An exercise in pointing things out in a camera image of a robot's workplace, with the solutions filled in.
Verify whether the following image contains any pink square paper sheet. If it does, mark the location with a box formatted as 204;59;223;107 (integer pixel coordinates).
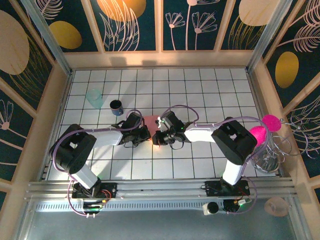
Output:
143;114;162;150

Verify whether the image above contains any dark blue mug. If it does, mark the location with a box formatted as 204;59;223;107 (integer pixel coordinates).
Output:
109;99;125;117

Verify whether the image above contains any clear teal plastic cup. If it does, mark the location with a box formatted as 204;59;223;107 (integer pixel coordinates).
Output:
85;88;104;109

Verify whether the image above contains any small white black webcam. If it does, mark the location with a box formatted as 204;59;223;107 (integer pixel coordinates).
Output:
202;201;220;216

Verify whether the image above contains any magenta felt disc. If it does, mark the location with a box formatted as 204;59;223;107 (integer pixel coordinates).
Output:
249;125;268;147
261;114;282;132

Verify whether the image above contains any translucent pink round disc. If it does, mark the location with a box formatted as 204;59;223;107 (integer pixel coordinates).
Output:
264;196;291;217

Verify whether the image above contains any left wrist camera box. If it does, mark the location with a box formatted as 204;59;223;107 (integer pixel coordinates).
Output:
124;111;144;130

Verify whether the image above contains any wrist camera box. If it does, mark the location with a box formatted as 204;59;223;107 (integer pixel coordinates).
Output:
155;111;177;131
124;111;144;130

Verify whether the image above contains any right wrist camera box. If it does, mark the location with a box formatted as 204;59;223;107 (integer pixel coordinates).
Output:
155;111;177;131

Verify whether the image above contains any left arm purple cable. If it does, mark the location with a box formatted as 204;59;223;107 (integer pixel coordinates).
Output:
53;108;146;219

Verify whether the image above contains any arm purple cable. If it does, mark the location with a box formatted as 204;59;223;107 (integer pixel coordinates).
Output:
53;108;146;219
159;104;272;216

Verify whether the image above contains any aluminium mounting rail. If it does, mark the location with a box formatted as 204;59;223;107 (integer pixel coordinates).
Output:
24;176;300;200

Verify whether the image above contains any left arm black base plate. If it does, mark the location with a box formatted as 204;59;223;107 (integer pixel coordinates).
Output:
71;182;118;200

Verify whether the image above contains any perforated metal cable tray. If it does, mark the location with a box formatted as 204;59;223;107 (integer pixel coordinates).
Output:
34;200;227;213

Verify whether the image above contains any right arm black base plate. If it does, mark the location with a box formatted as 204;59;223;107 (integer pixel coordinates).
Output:
204;180;251;197

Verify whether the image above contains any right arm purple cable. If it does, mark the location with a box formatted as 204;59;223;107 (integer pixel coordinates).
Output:
159;104;272;216

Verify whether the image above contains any aluminium frame post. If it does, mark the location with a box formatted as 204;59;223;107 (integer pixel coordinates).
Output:
246;0;294;72
21;0;74;76

